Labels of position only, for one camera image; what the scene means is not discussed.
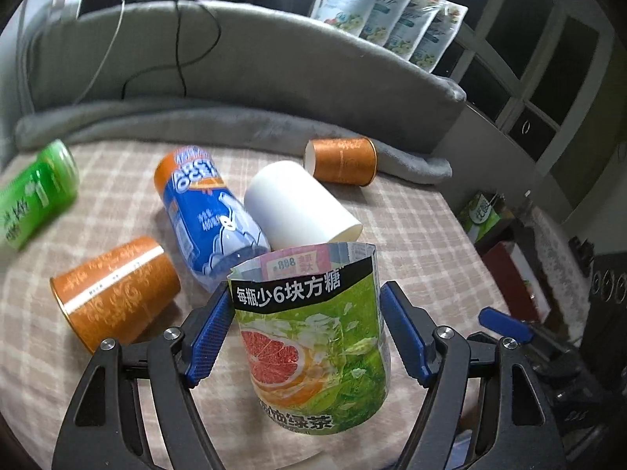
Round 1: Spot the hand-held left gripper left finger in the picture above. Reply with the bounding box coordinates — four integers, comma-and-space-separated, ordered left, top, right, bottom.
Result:
51, 285, 236, 470

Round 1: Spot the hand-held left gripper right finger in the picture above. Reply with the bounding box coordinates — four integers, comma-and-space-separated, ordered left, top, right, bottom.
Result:
379, 281, 572, 470

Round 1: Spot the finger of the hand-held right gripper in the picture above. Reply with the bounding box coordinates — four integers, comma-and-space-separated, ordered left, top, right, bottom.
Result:
477, 307, 584, 368

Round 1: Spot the green grapefruit label cup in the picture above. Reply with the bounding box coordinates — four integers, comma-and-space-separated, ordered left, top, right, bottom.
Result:
226, 242, 393, 451

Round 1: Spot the large orange patterned cup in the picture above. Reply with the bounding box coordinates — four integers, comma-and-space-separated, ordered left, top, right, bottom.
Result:
49, 236, 182, 354

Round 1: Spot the blue and orange label cup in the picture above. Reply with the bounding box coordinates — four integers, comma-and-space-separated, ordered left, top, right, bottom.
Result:
154, 145, 272, 291

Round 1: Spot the white paper cup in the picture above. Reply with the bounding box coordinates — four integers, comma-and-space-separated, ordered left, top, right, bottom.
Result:
243, 161, 364, 252

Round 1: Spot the small orange patterned cup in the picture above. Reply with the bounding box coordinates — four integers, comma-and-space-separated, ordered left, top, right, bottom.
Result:
303, 136, 379, 187

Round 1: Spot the bright green label cup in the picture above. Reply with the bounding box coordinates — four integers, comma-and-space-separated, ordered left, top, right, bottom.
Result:
0, 139, 80, 254

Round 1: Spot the red box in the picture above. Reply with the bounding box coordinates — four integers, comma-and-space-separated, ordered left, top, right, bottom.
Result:
481, 241, 555, 325

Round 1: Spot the white lace cloth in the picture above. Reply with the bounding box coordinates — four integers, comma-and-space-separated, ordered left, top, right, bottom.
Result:
513, 204, 594, 315

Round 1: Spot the black speaker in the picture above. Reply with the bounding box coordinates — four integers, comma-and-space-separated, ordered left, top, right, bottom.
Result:
577, 249, 627, 354

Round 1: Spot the green and white box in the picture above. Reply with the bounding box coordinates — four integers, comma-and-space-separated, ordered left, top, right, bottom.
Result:
458, 191, 513, 244

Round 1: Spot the grey fleece blanket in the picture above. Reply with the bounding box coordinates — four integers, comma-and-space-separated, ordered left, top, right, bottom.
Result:
14, 94, 454, 185

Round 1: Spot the white framed glass door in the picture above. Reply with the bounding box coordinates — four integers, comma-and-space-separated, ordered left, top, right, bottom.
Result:
441, 0, 619, 170

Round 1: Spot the grey padded headboard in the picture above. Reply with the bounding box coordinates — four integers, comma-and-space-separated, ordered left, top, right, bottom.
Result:
17, 0, 467, 157

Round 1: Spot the black phone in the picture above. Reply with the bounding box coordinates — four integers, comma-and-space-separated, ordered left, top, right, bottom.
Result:
77, 0, 124, 16

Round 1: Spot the black cable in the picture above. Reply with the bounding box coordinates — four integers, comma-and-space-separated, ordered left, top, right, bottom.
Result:
120, 0, 222, 105

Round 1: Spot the white cable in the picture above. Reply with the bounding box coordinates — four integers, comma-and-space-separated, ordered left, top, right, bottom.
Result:
72, 0, 127, 105

